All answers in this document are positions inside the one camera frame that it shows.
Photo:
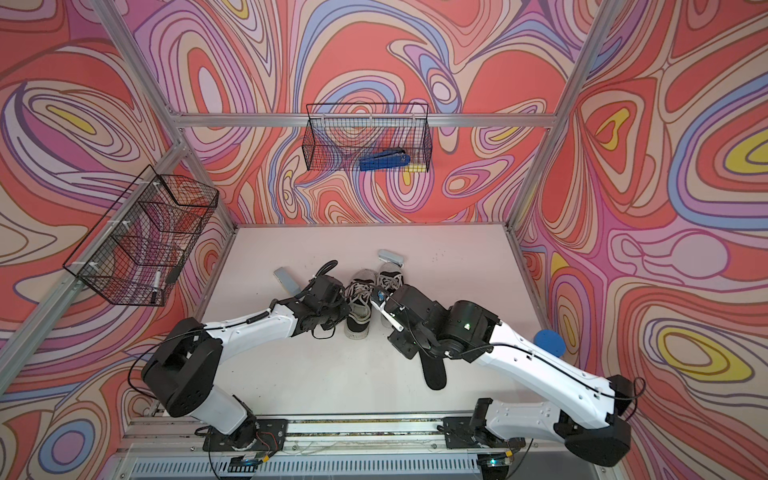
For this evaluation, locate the small grey white device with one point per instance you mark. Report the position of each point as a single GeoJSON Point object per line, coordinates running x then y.
{"type": "Point", "coordinates": [391, 257]}

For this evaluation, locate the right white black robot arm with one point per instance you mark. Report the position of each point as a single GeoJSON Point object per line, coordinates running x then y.
{"type": "Point", "coordinates": [580, 410]}

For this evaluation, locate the black shoe insole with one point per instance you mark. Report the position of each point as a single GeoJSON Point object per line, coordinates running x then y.
{"type": "Point", "coordinates": [434, 371]}

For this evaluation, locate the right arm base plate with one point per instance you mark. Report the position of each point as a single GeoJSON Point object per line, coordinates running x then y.
{"type": "Point", "coordinates": [464, 432]}

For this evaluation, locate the blue tool in basket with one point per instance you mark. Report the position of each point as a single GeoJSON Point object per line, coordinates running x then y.
{"type": "Point", "coordinates": [387, 159]}

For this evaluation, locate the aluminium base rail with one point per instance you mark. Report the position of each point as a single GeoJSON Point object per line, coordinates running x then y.
{"type": "Point", "coordinates": [310, 434]}

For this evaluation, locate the black wire basket back wall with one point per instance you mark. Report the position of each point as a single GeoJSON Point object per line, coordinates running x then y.
{"type": "Point", "coordinates": [338, 134]}

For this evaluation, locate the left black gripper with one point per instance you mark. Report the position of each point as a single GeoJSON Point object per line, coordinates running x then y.
{"type": "Point", "coordinates": [340, 299]}

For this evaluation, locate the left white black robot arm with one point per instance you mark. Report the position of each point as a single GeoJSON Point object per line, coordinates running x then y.
{"type": "Point", "coordinates": [181, 371]}

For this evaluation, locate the black wire basket wall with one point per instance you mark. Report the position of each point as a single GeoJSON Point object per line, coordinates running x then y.
{"type": "Point", "coordinates": [157, 221]}
{"type": "Point", "coordinates": [338, 134]}

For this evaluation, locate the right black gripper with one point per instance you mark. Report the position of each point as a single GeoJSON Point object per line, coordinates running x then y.
{"type": "Point", "coordinates": [409, 350]}

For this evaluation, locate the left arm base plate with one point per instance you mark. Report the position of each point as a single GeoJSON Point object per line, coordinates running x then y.
{"type": "Point", "coordinates": [270, 435]}

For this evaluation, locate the black wire basket left wall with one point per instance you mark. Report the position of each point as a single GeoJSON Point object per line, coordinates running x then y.
{"type": "Point", "coordinates": [157, 221]}

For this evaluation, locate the yellow item in basket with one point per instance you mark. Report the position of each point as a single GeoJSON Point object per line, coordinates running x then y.
{"type": "Point", "coordinates": [416, 168]}

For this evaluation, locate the black white sneaker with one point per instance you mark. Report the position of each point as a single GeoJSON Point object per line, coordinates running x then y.
{"type": "Point", "coordinates": [358, 295]}
{"type": "Point", "coordinates": [389, 279]}

